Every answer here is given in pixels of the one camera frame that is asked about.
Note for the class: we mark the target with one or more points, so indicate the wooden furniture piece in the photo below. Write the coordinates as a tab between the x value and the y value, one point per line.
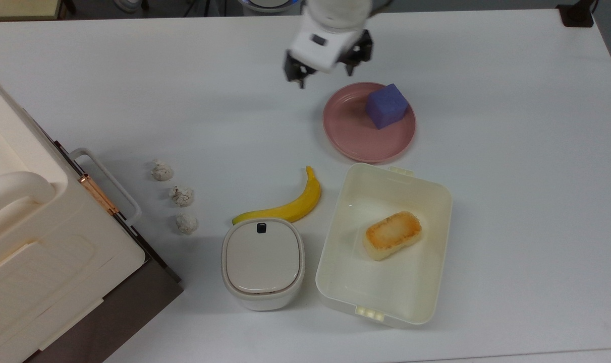
22	9

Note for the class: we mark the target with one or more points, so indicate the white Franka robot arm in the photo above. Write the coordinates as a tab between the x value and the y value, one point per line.
338	12

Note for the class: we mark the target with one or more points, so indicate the white lidded square container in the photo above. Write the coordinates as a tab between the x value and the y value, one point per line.
263	262

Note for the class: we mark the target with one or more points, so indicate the yellow banana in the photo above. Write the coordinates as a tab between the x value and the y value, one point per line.
290	205

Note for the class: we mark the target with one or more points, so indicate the toasted bread loaf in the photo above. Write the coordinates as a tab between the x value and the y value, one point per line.
392	235

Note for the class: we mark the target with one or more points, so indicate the white crumpled paper ball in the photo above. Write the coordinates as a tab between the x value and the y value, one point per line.
162	171
186	224
182	195

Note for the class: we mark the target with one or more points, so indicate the dark brown table clamp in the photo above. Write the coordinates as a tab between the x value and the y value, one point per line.
577	14

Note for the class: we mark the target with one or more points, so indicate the cream rectangular plastic tub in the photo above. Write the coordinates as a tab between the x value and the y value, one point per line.
381	282

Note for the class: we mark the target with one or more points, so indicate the purple foam cube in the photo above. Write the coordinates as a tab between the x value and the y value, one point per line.
386	106

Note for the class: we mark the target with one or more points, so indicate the pink round plate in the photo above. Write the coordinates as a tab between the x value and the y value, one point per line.
350	128

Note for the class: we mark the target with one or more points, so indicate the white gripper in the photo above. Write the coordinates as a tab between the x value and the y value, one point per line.
318	44

